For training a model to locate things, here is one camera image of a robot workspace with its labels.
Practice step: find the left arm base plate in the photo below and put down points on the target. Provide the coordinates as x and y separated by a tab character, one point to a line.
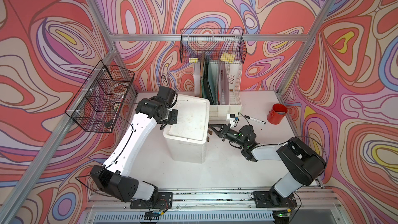
160	201

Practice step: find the red metal cup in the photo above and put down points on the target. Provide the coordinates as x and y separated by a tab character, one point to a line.
276	114

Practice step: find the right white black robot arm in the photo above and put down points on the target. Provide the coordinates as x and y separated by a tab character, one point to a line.
304	165

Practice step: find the green folder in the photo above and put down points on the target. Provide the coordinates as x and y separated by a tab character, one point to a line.
209	83

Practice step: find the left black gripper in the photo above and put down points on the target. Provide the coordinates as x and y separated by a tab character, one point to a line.
174	117

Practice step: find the black white marker pen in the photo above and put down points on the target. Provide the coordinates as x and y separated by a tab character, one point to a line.
254	119

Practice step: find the yellow sticky note pad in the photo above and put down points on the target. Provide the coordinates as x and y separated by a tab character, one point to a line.
227	57

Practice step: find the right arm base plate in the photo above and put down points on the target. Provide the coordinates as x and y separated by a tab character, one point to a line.
267	199

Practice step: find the black wire basket back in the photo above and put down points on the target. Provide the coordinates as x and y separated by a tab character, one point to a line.
208	44

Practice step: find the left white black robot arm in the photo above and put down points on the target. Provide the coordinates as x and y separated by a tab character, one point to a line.
113	177

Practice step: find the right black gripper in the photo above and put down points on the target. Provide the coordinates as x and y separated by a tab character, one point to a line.
223	131

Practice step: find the black wire basket left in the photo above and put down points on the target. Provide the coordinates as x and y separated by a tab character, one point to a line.
104	93

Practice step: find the black wire basket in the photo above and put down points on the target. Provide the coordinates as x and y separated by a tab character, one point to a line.
208	44
104	93

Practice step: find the small yellow sticky note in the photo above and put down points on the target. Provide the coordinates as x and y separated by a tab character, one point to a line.
194	60

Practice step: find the white plastic drawer cabinet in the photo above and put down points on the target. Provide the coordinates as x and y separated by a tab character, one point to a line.
187	139

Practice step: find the white file organizer rack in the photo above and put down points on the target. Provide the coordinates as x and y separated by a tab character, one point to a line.
229	77

